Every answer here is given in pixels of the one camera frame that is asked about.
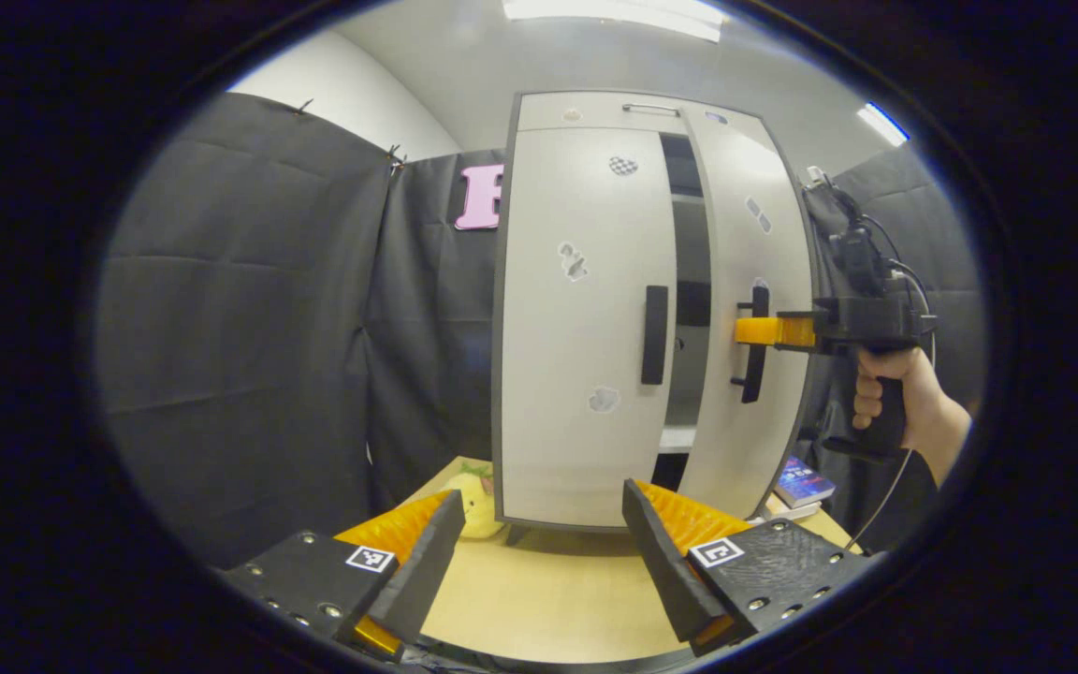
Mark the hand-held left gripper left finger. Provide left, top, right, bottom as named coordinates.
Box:
left=221, top=489, right=467, bottom=661

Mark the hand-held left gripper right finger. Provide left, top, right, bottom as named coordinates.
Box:
left=621, top=478, right=881, bottom=656

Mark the grey double-door shoe cabinet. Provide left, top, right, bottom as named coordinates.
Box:
left=492, top=89, right=825, bottom=533

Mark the yellow plush toy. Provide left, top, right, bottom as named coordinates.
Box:
left=441, top=462, right=508, bottom=541

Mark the white booklet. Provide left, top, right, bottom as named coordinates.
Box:
left=762, top=494, right=823, bottom=523

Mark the blue book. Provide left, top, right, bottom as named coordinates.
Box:
left=773, top=456, right=838, bottom=509

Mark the small ceiling light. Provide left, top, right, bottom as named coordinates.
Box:
left=857, top=101, right=910, bottom=148

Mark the black backdrop cloth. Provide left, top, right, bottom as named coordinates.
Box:
left=95, top=92, right=984, bottom=567

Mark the large ceiling light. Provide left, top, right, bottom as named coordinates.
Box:
left=502, top=0, right=727, bottom=43

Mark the thin gripper cable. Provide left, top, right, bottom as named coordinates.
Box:
left=843, top=187, right=939, bottom=553

